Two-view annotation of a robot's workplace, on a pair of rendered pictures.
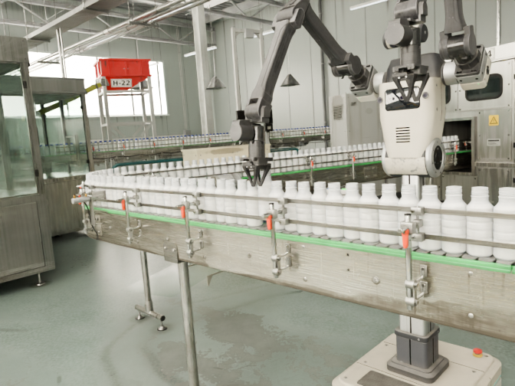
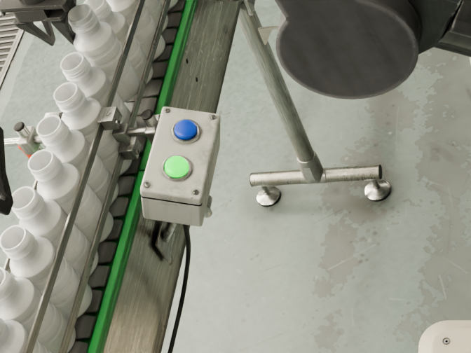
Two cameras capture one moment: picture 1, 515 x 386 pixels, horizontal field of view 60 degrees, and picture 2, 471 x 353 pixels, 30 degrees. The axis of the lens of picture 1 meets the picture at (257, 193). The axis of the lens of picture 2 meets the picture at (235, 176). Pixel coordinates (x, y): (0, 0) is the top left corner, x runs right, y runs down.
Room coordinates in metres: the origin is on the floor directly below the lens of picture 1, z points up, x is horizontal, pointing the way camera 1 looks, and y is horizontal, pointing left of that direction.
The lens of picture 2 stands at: (1.40, -1.08, 1.91)
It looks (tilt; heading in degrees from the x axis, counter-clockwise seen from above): 48 degrees down; 77
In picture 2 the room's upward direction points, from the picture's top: 28 degrees counter-clockwise
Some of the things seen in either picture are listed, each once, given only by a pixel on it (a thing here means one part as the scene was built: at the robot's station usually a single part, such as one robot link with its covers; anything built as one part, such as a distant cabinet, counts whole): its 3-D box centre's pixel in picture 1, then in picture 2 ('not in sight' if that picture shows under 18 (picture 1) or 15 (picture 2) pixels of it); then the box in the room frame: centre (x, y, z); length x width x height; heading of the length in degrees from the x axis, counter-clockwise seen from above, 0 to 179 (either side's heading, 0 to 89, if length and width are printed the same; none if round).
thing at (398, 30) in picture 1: (404, 24); not in sight; (1.28, -0.44, 1.60); 0.12 x 0.09 x 0.12; 136
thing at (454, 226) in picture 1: (454, 219); not in sight; (1.08, -0.49, 1.08); 0.06 x 0.06 x 0.17
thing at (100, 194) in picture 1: (93, 216); not in sight; (2.29, 0.86, 0.96); 0.23 x 0.10 x 0.27; 136
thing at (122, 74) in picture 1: (129, 139); not in sight; (8.35, 2.32, 1.40); 0.92 x 0.72 x 2.80; 118
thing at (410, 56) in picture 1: (410, 60); not in sight; (1.31, -0.47, 1.51); 0.10 x 0.07 x 0.07; 136
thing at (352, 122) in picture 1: (356, 148); not in sight; (7.81, -1.80, 0.96); 0.82 x 0.50 x 1.91; 118
